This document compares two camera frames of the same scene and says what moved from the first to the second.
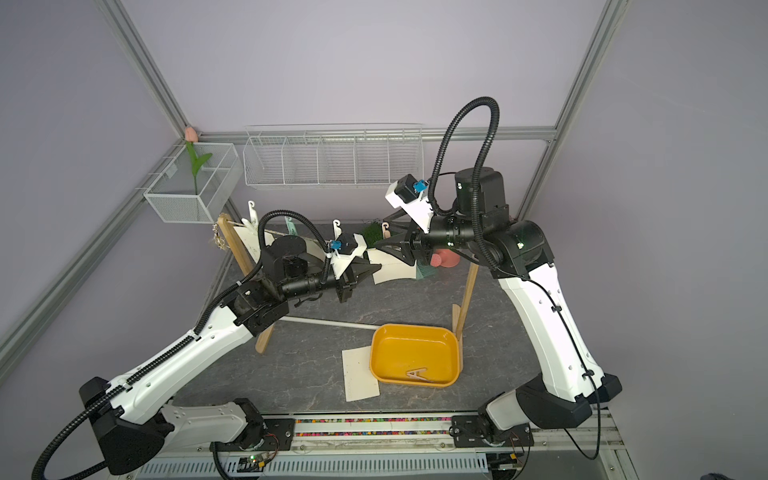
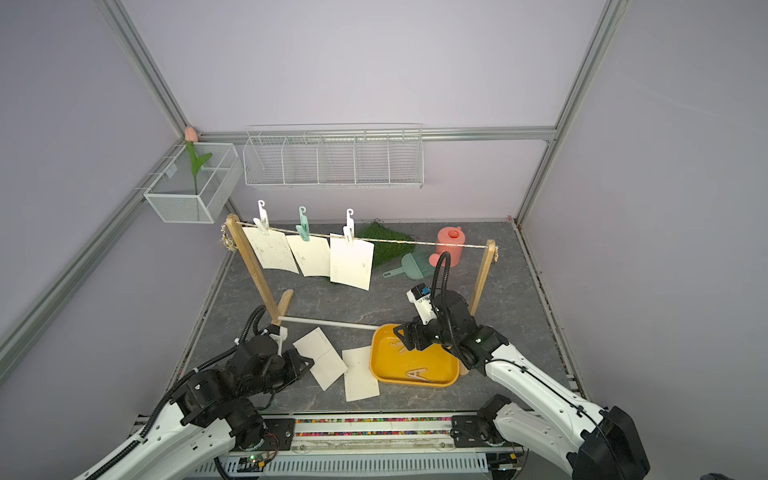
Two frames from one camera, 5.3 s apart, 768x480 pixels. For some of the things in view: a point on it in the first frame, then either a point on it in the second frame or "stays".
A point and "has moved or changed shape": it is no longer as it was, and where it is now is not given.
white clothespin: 336,228 -> 349,228
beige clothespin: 414,374 stays
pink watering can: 445,258 stays
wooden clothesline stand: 262,346 -> 280,318
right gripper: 407,243 -> 414,327
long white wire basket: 332,154 stays
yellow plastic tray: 415,354 stays
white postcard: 249,239 has moved or changed shape
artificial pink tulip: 191,135 stays
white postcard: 360,382 stays
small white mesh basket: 181,196 stays
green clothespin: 291,226 -> 303,228
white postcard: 391,268 -> 328,365
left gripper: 349,280 -> 293,359
